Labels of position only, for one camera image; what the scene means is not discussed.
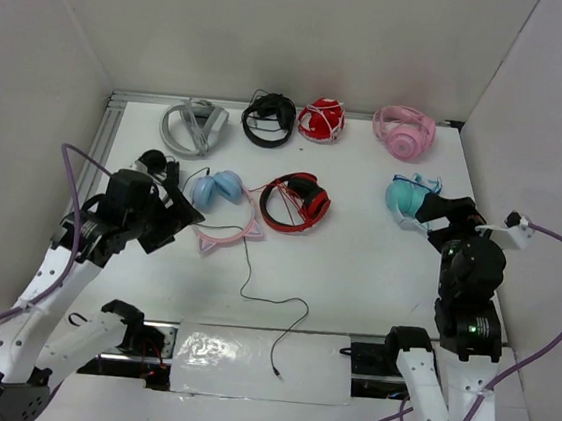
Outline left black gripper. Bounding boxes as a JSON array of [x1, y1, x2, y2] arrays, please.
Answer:
[[122, 174, 208, 259]]

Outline black headphones with cable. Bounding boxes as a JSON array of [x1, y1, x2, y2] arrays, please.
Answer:
[[240, 88, 297, 149]]

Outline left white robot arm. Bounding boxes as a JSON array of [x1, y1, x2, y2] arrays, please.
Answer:
[[0, 169, 204, 421]]

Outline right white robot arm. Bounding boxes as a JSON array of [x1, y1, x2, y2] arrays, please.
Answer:
[[382, 192, 506, 421]]

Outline grey white headphones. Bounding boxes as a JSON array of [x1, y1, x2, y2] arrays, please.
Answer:
[[159, 98, 230, 158]]

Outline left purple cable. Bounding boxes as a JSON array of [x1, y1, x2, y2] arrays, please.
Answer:
[[0, 136, 118, 368]]

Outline small black headphones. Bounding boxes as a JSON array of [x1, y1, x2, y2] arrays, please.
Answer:
[[134, 149, 180, 186]]

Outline red black headphones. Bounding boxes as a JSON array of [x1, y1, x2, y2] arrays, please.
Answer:
[[258, 172, 331, 234]]

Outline shiny foil-covered plate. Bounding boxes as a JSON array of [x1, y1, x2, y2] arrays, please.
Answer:
[[169, 323, 352, 406]]

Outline blue pink cat-ear headphones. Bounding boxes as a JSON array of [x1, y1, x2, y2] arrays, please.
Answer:
[[187, 168, 311, 382]]

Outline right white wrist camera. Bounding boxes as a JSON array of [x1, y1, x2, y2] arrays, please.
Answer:
[[475, 211, 535, 251]]

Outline red white headphones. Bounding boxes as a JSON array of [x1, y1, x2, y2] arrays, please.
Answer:
[[297, 97, 346, 144]]

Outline teal cat-ear headphones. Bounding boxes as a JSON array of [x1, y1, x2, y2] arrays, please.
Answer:
[[385, 173, 443, 233]]

